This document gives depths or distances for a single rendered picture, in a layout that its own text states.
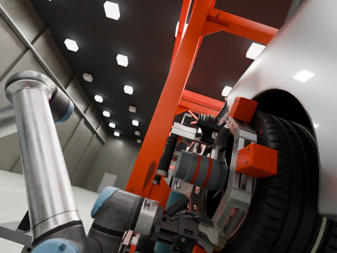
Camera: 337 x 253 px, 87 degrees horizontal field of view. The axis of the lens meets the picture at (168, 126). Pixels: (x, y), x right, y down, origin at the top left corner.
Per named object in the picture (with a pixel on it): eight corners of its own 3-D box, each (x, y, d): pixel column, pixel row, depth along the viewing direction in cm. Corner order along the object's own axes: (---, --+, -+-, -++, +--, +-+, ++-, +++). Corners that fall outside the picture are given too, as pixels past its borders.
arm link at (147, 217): (140, 212, 57) (147, 189, 53) (154, 217, 56) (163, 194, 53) (131, 238, 48) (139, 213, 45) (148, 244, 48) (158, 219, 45)
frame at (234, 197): (245, 270, 45) (262, 97, 67) (220, 262, 45) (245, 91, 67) (192, 234, 95) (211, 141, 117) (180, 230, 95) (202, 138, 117)
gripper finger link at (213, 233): (228, 254, 47) (195, 243, 48) (224, 233, 53) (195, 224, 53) (233, 246, 46) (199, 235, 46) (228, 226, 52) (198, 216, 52)
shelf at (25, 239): (38, 250, 58) (43, 239, 59) (-12, 234, 58) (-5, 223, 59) (81, 230, 97) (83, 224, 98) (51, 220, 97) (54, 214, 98)
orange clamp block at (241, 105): (250, 123, 72) (259, 102, 70) (231, 117, 72) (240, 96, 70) (243, 121, 79) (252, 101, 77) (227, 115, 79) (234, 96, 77)
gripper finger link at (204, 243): (223, 261, 49) (191, 250, 49) (220, 240, 54) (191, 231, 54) (228, 254, 47) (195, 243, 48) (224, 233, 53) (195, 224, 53)
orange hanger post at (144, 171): (139, 226, 106) (214, -9, 205) (114, 217, 106) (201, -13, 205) (140, 222, 123) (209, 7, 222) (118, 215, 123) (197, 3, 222)
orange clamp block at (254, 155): (258, 178, 55) (278, 175, 46) (233, 170, 55) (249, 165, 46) (259, 157, 57) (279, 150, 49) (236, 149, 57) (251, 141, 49)
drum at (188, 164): (225, 192, 71) (230, 159, 77) (175, 175, 72) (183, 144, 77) (213, 194, 84) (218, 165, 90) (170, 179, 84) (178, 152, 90)
